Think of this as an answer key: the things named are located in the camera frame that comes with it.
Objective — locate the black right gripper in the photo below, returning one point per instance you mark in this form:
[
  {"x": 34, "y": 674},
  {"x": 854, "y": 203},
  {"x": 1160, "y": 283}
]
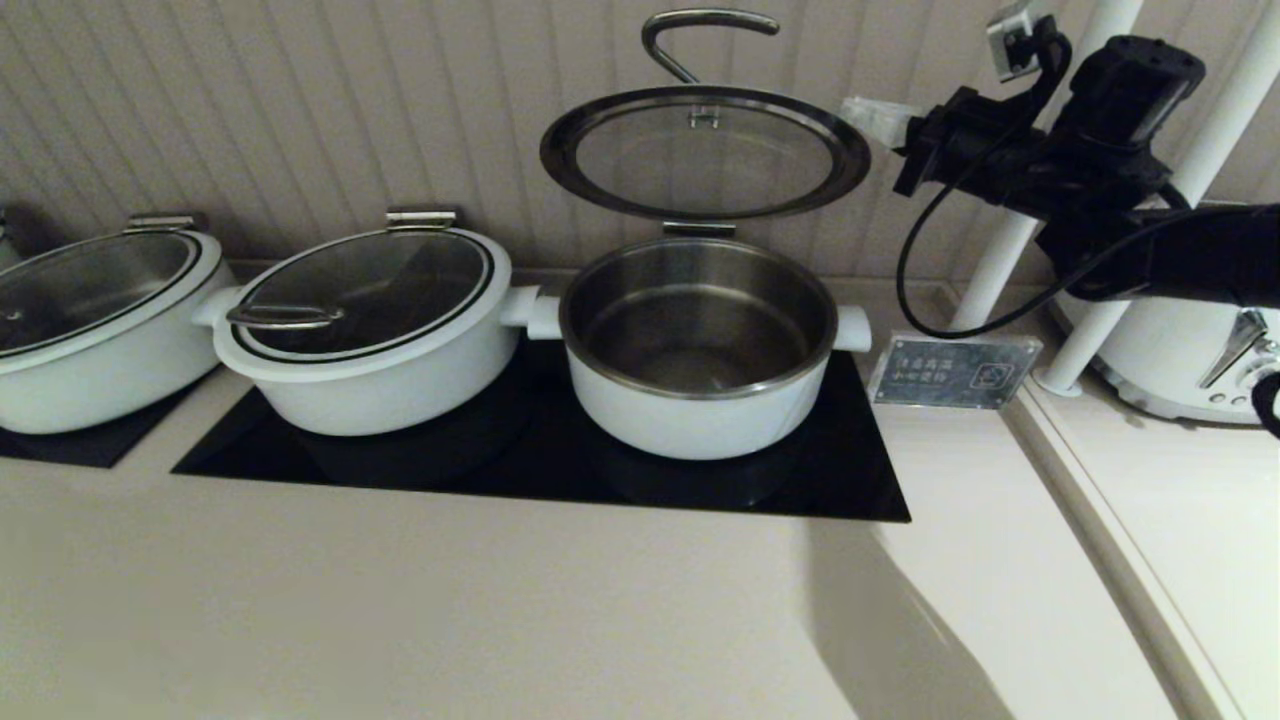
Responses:
[{"x": 965, "y": 150}]

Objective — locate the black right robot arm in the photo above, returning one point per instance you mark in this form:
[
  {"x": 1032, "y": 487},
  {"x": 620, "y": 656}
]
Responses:
[{"x": 1130, "y": 90}]

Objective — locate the white round pot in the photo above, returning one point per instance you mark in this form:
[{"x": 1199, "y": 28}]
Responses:
[
  {"x": 100, "y": 395},
  {"x": 690, "y": 430},
  {"x": 380, "y": 405}
]

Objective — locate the middle white pot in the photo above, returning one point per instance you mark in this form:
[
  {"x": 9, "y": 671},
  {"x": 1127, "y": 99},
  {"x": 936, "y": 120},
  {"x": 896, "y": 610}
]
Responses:
[{"x": 380, "y": 280}]

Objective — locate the white round pole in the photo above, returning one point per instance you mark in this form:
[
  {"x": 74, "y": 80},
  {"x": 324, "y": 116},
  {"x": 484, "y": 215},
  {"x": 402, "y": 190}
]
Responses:
[
  {"x": 990, "y": 280},
  {"x": 1230, "y": 110}
]

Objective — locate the clear acrylic sign plate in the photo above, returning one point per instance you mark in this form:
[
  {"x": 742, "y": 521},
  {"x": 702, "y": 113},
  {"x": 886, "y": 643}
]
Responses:
[{"x": 950, "y": 372}]

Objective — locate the white toaster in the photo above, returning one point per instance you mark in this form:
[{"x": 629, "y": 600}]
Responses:
[{"x": 1180, "y": 370}]

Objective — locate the black glass induction cooktop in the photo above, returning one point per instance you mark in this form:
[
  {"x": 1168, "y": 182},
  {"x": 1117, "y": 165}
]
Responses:
[
  {"x": 80, "y": 450},
  {"x": 500, "y": 470}
]

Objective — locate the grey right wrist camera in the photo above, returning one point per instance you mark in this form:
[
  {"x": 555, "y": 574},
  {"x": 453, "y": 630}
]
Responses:
[{"x": 1015, "y": 40}]

